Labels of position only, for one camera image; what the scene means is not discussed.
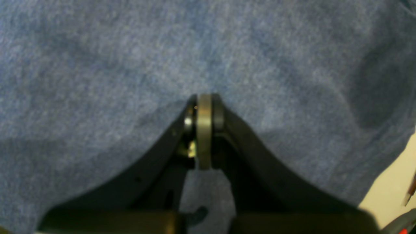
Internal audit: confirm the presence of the blue t-shirt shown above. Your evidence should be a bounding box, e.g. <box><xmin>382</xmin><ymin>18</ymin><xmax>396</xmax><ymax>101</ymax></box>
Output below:
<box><xmin>1</xmin><ymin>0</ymin><xmax>415</xmax><ymax>234</ymax></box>

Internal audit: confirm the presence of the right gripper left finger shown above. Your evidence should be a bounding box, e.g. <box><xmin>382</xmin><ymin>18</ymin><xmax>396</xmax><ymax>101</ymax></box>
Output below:
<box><xmin>38</xmin><ymin>94</ymin><xmax>214</xmax><ymax>234</ymax></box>

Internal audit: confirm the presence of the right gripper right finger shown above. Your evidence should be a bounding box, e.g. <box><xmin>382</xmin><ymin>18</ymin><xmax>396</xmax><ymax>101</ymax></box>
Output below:
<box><xmin>212</xmin><ymin>94</ymin><xmax>380</xmax><ymax>234</ymax></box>

